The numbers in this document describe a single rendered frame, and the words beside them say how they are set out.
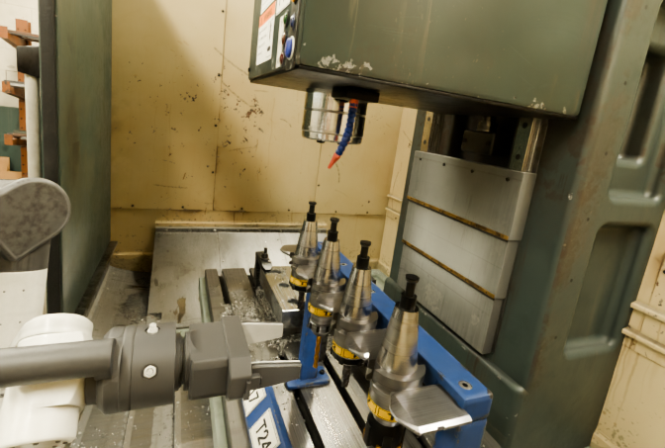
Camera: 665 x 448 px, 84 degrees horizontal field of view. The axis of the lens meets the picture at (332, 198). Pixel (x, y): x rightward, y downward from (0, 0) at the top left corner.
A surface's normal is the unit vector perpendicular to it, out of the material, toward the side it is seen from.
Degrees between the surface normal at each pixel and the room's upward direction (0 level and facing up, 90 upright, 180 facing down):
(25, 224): 79
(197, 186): 90
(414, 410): 0
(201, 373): 90
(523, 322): 90
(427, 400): 0
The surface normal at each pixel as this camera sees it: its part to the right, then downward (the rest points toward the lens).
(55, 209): 0.88, 0.01
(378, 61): 0.37, 0.23
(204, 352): 0.13, -0.97
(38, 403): 0.34, -0.58
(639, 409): -0.92, -0.04
